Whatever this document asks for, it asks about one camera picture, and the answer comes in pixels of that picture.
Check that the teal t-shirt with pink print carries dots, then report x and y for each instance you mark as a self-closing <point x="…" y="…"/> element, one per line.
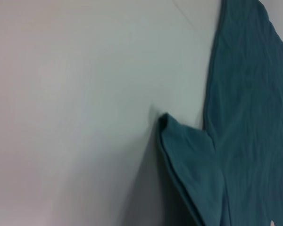
<point x="250" y="117"/>

